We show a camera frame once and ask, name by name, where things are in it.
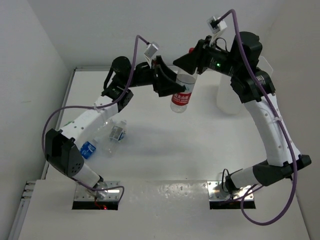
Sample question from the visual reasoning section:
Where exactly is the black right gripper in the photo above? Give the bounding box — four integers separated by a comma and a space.
174, 34, 242, 77

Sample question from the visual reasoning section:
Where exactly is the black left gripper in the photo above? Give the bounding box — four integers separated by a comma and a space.
123, 54, 183, 96

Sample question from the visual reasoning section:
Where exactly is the red label clear bottle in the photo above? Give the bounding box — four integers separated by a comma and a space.
170, 46, 198, 114

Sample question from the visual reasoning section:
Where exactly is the blue white label clear bottle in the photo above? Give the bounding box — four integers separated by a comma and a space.
101, 119, 127, 158

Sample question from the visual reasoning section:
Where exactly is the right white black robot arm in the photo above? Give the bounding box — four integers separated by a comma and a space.
173, 31, 312, 194

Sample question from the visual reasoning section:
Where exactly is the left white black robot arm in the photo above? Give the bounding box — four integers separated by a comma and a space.
44, 56, 186, 189

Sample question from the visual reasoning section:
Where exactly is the white translucent plastic bin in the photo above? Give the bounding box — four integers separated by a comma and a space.
216, 54, 275, 115

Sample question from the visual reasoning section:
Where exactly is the blue label small bottle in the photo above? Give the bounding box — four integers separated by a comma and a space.
79, 138, 98, 160

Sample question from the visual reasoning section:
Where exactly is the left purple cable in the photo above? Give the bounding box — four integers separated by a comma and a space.
41, 34, 151, 201

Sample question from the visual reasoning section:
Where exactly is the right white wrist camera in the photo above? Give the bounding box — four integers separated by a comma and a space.
207, 16, 227, 45

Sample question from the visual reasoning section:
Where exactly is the black thin cable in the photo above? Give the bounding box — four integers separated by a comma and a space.
221, 168, 232, 191

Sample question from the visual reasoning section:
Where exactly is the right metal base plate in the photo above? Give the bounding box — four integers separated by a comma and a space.
207, 180, 251, 202

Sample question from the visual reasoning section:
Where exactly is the metal base plate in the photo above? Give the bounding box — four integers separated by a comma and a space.
207, 180, 251, 202
73, 181, 121, 202

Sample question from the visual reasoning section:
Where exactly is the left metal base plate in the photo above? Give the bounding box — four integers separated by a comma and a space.
73, 181, 121, 202

